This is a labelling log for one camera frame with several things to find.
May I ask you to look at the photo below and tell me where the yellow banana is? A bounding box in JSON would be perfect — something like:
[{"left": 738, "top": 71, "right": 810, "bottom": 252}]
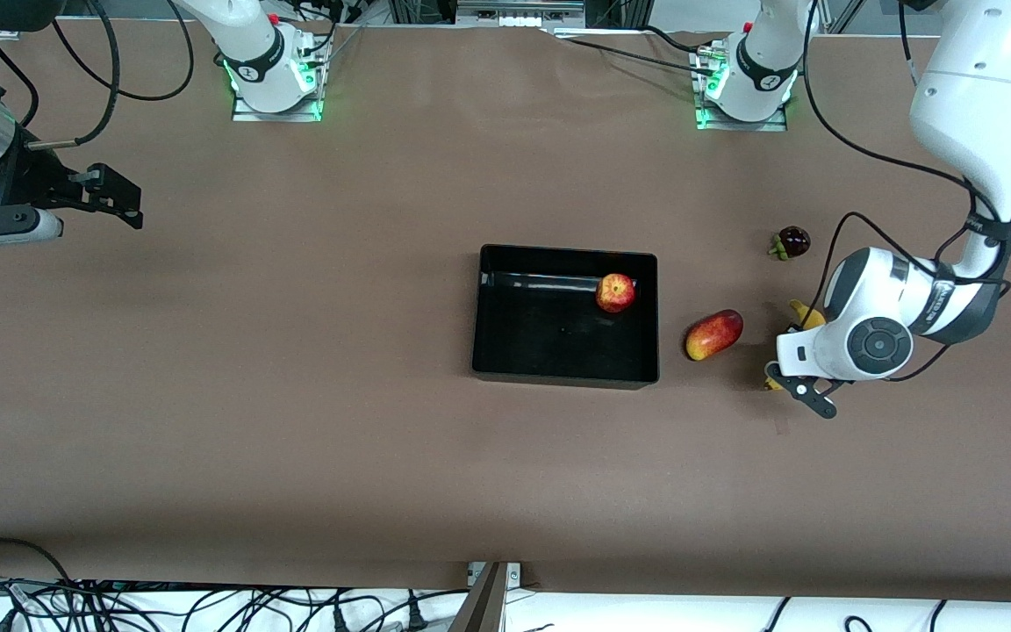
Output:
[{"left": 764, "top": 300, "right": 825, "bottom": 392}]

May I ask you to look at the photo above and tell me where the red yellow apple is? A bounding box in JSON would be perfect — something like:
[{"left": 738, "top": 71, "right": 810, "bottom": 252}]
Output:
[{"left": 595, "top": 273, "right": 637, "bottom": 314}]

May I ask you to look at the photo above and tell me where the black plastic box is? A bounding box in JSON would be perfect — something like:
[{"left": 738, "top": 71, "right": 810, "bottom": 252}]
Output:
[{"left": 470, "top": 244, "right": 661, "bottom": 391}]

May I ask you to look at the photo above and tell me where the red yellow mango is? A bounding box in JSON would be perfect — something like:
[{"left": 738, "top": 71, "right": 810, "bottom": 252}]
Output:
[{"left": 685, "top": 309, "right": 744, "bottom": 362}]

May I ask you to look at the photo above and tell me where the dark purple mangosteen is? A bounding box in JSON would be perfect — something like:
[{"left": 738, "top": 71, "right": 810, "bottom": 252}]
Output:
[{"left": 767, "top": 226, "right": 812, "bottom": 262}]

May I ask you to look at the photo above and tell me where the brown table cover sheet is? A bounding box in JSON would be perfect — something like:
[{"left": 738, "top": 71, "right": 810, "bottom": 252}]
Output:
[{"left": 0, "top": 18, "right": 1011, "bottom": 607}]

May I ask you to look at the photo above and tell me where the black cable with metal plug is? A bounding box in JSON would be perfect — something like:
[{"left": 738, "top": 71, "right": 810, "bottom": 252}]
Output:
[{"left": 32, "top": 0, "right": 120, "bottom": 152}]

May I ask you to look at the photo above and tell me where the looping black right arm cable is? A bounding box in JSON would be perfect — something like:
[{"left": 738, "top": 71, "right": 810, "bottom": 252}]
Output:
[{"left": 51, "top": 0, "right": 195, "bottom": 102}]

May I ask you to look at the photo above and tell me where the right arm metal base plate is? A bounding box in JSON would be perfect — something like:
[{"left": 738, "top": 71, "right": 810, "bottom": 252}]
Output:
[{"left": 232, "top": 48, "right": 326, "bottom": 123}]

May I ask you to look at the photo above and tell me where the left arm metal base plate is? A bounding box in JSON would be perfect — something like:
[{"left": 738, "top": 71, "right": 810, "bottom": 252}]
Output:
[{"left": 694, "top": 44, "right": 789, "bottom": 133}]

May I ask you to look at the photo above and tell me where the small metal edge bracket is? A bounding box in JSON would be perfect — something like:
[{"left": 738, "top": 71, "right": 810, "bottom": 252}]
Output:
[{"left": 468, "top": 562, "right": 522, "bottom": 587}]

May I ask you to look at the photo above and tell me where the black left base cable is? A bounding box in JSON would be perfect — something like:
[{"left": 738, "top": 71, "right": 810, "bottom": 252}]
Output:
[
  {"left": 558, "top": 35, "right": 717, "bottom": 75},
  {"left": 637, "top": 25, "right": 717, "bottom": 59}
]

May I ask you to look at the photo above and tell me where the arched black floor cable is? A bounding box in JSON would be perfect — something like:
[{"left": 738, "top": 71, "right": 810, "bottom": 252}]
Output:
[{"left": 0, "top": 537, "right": 81, "bottom": 587}]

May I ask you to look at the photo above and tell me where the grey camera pole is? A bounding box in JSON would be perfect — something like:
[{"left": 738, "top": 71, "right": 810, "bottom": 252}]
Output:
[{"left": 448, "top": 562, "right": 506, "bottom": 632}]

